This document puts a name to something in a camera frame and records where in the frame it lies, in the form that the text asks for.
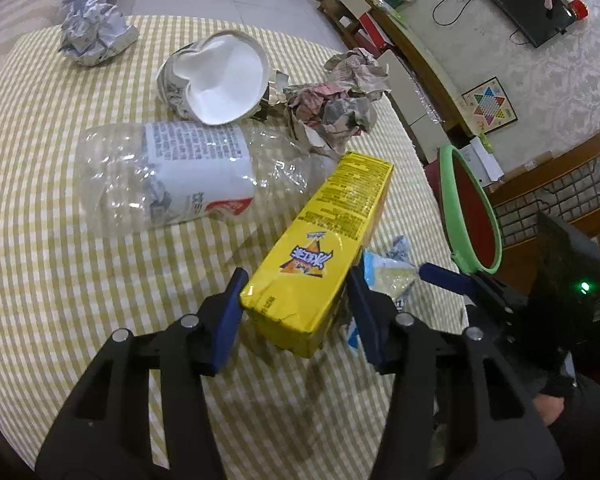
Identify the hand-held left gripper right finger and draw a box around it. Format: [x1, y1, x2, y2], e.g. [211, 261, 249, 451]
[347, 262, 566, 480]

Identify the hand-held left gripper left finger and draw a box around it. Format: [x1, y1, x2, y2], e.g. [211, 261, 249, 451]
[35, 266, 251, 480]

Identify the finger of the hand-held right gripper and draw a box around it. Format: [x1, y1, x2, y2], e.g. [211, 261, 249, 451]
[419, 262, 481, 301]

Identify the small blue white packet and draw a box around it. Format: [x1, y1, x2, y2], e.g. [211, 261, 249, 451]
[347, 235, 418, 348]

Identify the red bin with green rim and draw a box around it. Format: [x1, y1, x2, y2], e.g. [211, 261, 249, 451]
[426, 144, 504, 276]

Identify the yellow snack box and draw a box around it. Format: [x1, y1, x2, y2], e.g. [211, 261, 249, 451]
[239, 152, 396, 358]

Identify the person's right forearm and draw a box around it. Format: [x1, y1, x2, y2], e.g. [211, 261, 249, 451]
[530, 355, 600, 480]

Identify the white cardboard box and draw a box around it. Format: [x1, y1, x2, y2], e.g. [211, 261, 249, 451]
[462, 136, 506, 188]

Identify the checked yellow tablecloth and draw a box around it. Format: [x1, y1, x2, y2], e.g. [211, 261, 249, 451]
[0, 14, 468, 471]

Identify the clear plastic bottle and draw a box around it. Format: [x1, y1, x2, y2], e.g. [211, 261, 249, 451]
[75, 121, 338, 233]

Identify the star checkers board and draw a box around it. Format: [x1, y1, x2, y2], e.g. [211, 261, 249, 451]
[461, 76, 520, 136]

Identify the crumpled newspaper ball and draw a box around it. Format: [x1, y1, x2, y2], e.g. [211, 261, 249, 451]
[284, 84, 378, 155]
[324, 47, 392, 100]

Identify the long television cabinet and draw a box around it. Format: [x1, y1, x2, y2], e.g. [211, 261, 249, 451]
[320, 0, 476, 166]

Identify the red box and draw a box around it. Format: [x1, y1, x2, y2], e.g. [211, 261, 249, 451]
[357, 10, 388, 48]

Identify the grey crumpled paper ball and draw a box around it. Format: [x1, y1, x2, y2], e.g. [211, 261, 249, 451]
[59, 0, 140, 67]

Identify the black television cable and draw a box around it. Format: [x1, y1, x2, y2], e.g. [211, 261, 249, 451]
[432, 0, 476, 26]

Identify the black wall television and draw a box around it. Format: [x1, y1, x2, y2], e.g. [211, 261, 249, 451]
[460, 0, 578, 49]

